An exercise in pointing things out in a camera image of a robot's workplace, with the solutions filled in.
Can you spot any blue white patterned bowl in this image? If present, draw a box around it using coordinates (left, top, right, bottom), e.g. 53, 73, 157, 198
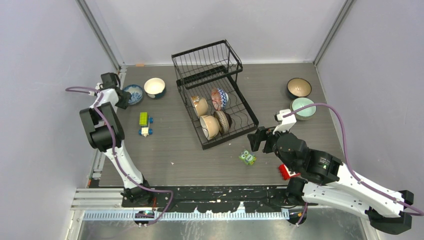
123, 84, 144, 105

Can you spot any dark teal bowl white foot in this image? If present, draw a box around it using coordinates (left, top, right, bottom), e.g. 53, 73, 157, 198
144, 77, 166, 99

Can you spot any mint green bowl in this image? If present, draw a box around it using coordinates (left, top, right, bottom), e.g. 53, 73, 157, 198
290, 97, 318, 121

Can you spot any teal bowl tan interior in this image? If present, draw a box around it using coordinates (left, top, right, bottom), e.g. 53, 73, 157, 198
286, 77, 313, 99

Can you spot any black wire dish rack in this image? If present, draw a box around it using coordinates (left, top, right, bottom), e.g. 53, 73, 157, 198
171, 39, 259, 150

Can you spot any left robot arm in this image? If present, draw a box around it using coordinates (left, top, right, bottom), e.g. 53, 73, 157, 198
79, 72, 154, 207

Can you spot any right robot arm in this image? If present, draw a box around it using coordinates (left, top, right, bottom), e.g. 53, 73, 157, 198
247, 126, 414, 235

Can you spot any green owl block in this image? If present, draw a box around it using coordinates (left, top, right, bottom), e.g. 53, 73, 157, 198
238, 149, 257, 166

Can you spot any red grid block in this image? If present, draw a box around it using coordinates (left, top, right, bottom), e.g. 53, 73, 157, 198
278, 164, 301, 181

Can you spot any yellow blue toy block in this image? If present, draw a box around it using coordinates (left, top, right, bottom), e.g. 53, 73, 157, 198
138, 112, 154, 137

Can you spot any brown rimmed stacked bowl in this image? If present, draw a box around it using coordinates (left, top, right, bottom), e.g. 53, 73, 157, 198
213, 110, 232, 135

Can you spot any cream bowl right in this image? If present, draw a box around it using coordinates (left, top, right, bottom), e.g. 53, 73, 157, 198
199, 115, 220, 141

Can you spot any cream bowl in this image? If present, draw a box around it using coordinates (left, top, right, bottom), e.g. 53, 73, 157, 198
191, 95, 209, 118
199, 115, 220, 141

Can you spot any red patterned bowl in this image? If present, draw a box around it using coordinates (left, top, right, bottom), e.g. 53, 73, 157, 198
211, 87, 229, 111

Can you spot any cream bowl left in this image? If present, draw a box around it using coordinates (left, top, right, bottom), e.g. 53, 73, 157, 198
191, 95, 209, 118

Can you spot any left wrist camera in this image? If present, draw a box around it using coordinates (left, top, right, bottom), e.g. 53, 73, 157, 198
88, 82, 103, 97

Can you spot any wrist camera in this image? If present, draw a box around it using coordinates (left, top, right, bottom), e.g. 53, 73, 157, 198
88, 82, 103, 97
272, 108, 297, 134

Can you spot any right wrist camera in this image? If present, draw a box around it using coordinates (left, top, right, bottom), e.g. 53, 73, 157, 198
272, 108, 297, 134

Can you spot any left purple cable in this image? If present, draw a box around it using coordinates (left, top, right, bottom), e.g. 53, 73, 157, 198
65, 86, 175, 226

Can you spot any purple cable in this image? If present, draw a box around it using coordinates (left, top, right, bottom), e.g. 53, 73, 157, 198
283, 102, 424, 217
65, 86, 175, 226

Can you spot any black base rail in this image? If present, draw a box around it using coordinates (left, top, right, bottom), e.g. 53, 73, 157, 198
145, 185, 319, 215

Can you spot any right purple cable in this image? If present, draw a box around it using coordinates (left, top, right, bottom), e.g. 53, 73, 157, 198
283, 102, 424, 217

